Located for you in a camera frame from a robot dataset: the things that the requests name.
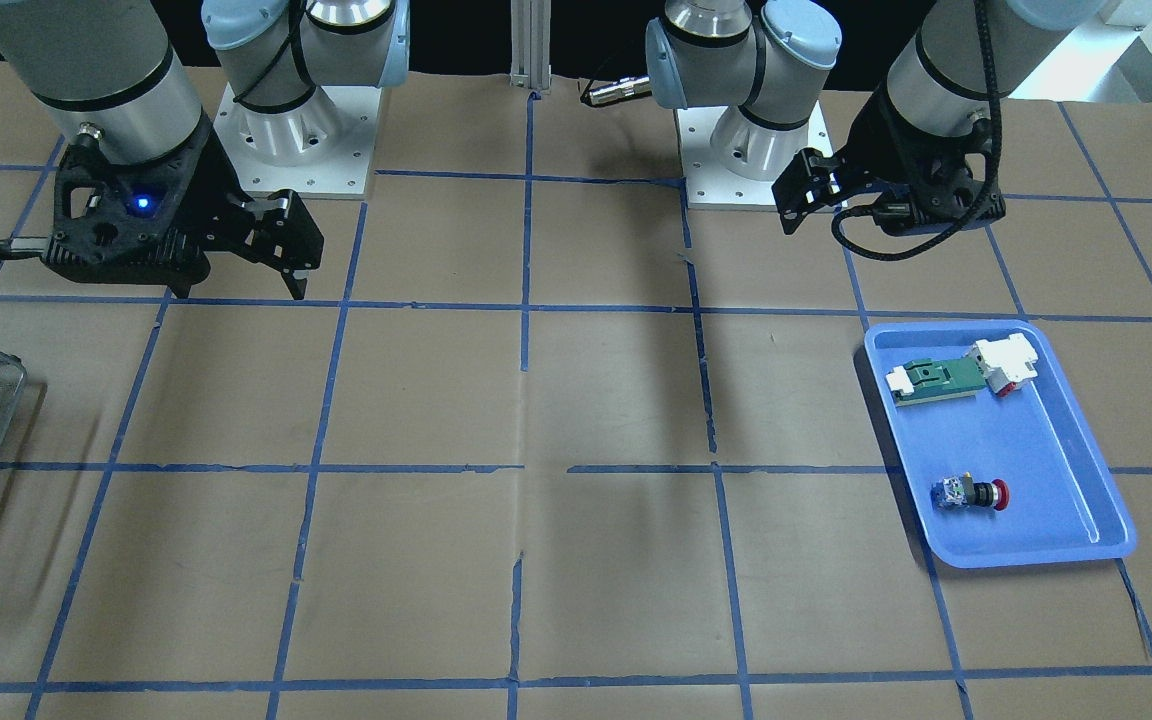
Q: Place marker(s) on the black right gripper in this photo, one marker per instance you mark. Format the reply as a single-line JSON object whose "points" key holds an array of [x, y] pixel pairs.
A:
{"points": [[217, 196]]}

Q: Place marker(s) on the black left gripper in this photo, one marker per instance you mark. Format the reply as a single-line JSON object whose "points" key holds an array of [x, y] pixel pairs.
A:
{"points": [[882, 152]]}

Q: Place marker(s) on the red emergency stop button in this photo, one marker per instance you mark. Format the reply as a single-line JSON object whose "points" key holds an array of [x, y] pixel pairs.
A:
{"points": [[963, 491]]}

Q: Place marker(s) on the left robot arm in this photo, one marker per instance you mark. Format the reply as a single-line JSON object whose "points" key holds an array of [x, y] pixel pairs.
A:
{"points": [[962, 61]]}

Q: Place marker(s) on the green circuit board module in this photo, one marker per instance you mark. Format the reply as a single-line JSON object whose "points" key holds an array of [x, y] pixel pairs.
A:
{"points": [[926, 380]]}

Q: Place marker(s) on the white terminal block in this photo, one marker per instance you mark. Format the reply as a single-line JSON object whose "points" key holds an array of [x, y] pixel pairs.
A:
{"points": [[1005, 365]]}

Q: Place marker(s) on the blue plastic tray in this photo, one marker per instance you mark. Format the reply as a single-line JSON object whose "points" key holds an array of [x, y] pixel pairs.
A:
{"points": [[1064, 503]]}

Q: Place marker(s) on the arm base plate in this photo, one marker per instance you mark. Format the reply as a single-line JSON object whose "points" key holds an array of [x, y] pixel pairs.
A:
{"points": [[730, 163], [322, 150]]}

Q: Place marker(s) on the aluminium frame post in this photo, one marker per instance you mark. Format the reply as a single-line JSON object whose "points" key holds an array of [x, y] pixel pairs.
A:
{"points": [[530, 22]]}

